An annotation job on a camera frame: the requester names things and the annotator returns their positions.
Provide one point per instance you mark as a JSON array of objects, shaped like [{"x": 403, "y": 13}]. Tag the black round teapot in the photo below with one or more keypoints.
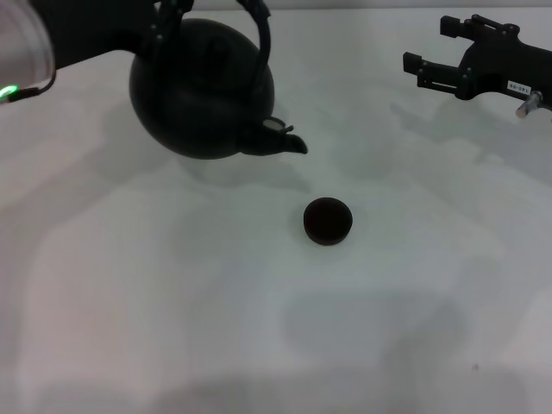
[{"x": 194, "y": 108}]

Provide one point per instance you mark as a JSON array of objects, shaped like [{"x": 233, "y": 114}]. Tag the small dark teacup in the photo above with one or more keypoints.
[{"x": 328, "y": 222}]

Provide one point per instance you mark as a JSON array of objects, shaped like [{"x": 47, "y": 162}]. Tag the silver metal bolt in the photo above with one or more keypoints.
[{"x": 524, "y": 110}]

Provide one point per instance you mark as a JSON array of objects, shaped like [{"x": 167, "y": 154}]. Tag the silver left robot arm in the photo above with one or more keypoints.
[{"x": 21, "y": 43}]

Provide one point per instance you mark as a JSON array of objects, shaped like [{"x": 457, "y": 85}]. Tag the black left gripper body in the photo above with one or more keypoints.
[{"x": 95, "y": 26}]

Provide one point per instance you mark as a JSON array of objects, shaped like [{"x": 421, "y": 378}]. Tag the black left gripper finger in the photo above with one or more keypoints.
[
  {"x": 182, "y": 8},
  {"x": 161, "y": 26}
]

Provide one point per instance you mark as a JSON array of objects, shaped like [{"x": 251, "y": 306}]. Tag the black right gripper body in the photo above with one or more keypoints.
[{"x": 496, "y": 69}]

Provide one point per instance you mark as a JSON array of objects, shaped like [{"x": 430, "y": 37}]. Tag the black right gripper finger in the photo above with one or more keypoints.
[
  {"x": 435, "y": 75},
  {"x": 487, "y": 30}
]

